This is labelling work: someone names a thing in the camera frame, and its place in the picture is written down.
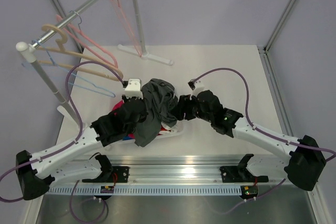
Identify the dark grey t shirt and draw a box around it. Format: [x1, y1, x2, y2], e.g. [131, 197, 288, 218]
[134, 78, 178, 147]

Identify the thin pink wire hanger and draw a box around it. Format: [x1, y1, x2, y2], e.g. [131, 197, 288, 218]
[109, 0, 142, 58]

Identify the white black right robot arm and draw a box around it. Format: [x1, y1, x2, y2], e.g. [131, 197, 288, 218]
[174, 90, 327, 191]

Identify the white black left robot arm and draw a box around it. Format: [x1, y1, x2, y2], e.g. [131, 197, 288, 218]
[16, 97, 147, 200]

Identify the beige wooden hanger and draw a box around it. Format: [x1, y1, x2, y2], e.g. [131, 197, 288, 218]
[35, 24, 124, 82]

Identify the white plastic laundry basket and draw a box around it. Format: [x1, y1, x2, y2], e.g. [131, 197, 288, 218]
[121, 112, 183, 147]

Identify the white cloth in basket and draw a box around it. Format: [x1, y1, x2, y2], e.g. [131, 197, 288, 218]
[160, 122, 181, 134]

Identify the silver white clothes rack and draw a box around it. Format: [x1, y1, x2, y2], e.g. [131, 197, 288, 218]
[15, 0, 174, 130]

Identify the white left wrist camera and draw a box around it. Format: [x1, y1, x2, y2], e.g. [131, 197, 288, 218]
[124, 78, 143, 99]

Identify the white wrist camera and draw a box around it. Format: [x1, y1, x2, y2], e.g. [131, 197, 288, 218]
[188, 79, 205, 100]
[124, 78, 143, 99]

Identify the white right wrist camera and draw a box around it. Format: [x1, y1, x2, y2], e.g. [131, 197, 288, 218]
[188, 79, 205, 100]

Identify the aluminium mounting rail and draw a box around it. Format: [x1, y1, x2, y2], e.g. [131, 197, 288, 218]
[52, 154, 289, 184]

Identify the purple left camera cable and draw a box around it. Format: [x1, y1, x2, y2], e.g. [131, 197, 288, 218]
[0, 60, 128, 204]

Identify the purple camera cable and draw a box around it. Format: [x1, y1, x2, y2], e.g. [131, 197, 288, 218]
[0, 60, 128, 204]
[194, 68, 336, 155]

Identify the white slotted cable duct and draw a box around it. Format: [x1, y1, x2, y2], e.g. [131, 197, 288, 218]
[47, 184, 242, 196]

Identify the purple cable front right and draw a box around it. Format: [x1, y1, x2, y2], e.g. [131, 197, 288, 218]
[211, 178, 287, 215]

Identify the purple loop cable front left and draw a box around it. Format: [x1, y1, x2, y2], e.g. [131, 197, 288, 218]
[69, 180, 109, 222]

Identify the blue wire hanger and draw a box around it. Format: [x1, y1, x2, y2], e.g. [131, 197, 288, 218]
[21, 39, 117, 99]

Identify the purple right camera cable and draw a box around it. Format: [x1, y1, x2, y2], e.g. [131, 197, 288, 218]
[194, 68, 336, 155]

